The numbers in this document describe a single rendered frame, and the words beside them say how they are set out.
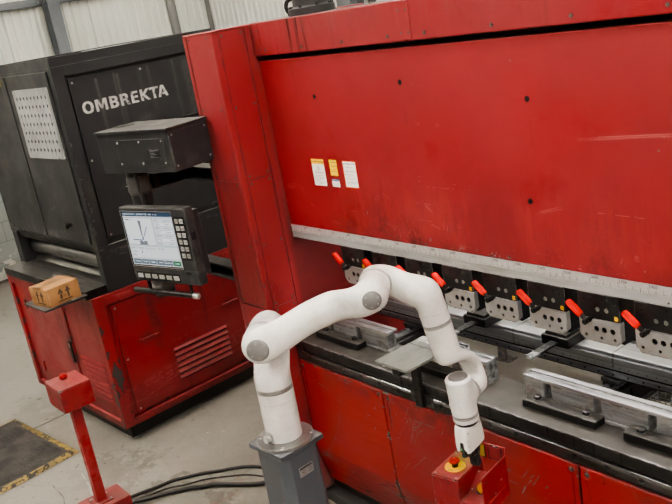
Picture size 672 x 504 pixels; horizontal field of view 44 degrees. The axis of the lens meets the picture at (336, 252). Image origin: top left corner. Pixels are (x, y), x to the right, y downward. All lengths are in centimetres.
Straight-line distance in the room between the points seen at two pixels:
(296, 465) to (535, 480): 86
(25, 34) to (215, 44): 650
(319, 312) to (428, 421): 98
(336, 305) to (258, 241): 126
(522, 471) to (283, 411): 91
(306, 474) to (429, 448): 78
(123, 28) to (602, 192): 848
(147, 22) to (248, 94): 703
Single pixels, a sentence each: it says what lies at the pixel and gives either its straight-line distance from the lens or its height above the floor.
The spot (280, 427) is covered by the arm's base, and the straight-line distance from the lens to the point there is 275.
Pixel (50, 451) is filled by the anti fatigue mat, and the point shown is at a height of 1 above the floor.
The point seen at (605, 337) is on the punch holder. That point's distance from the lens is 277.
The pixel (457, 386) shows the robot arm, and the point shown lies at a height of 114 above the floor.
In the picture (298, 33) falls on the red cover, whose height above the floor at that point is 223.
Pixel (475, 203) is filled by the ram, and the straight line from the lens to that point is 293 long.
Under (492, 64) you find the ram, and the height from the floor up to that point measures 206.
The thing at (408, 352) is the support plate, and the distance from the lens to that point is 328.
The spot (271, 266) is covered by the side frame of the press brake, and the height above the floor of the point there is 124.
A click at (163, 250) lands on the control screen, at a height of 140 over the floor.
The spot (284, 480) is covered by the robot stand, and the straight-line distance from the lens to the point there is 281.
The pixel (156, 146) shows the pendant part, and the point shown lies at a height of 187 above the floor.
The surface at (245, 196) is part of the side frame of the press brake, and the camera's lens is 370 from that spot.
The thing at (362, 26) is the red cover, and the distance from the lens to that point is 313.
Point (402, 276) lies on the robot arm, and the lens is 257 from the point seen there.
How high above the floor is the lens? 234
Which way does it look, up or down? 17 degrees down
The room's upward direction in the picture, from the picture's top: 10 degrees counter-clockwise
